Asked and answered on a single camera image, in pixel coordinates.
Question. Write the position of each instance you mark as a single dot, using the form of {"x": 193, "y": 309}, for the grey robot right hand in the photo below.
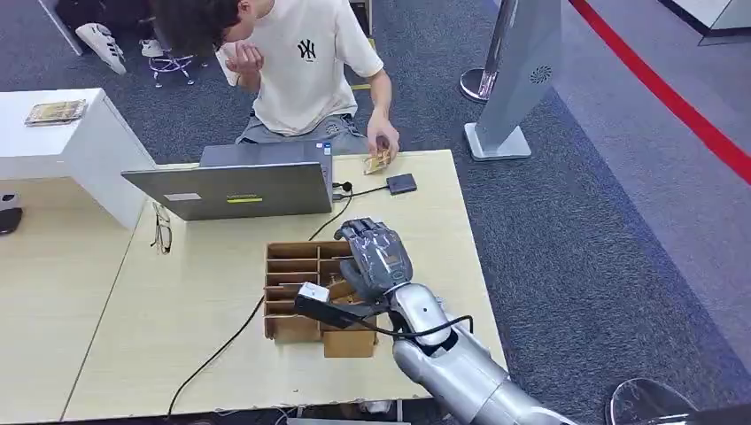
{"x": 378, "y": 258}

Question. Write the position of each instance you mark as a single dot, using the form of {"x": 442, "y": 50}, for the person's left hand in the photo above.
{"x": 384, "y": 132}

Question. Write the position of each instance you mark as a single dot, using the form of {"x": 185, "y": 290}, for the person's right hand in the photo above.
{"x": 246, "y": 58}

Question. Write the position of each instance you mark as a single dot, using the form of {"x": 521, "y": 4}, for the printed card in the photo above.
{"x": 377, "y": 163}

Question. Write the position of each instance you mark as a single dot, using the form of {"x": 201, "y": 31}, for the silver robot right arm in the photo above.
{"x": 463, "y": 375}

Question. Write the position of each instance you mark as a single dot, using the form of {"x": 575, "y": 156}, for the dark square hub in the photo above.
{"x": 402, "y": 183}

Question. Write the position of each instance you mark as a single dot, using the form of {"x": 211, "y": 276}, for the person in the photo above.
{"x": 305, "y": 88}

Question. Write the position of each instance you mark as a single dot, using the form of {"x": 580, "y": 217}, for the chrome stool base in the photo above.
{"x": 171, "y": 63}

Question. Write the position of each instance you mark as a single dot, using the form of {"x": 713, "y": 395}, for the wooden card box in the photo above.
{"x": 293, "y": 293}

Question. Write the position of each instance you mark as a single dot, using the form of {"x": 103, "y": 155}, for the small white shoe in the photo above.
{"x": 151, "y": 48}

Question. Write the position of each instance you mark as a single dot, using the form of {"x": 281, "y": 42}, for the grey laptop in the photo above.
{"x": 246, "y": 187}

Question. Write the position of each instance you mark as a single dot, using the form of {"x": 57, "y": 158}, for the white striped shoe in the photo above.
{"x": 101, "y": 46}

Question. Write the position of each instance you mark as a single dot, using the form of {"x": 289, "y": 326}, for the silver kiosk stand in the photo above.
{"x": 522, "y": 70}

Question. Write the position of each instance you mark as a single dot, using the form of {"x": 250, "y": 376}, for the white cabinet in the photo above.
{"x": 88, "y": 146}

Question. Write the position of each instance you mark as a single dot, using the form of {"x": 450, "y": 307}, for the eyeglasses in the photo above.
{"x": 162, "y": 234}

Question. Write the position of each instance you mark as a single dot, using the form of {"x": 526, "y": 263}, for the card stack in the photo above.
{"x": 56, "y": 112}

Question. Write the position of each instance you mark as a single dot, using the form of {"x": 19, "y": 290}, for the black device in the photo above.
{"x": 9, "y": 216}

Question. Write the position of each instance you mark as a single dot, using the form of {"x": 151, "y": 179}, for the pale platform base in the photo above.
{"x": 719, "y": 17}

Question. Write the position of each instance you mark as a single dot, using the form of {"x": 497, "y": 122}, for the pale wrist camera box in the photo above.
{"x": 314, "y": 292}

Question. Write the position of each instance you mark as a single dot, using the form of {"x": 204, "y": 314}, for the chrome stanchion post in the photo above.
{"x": 478, "y": 82}

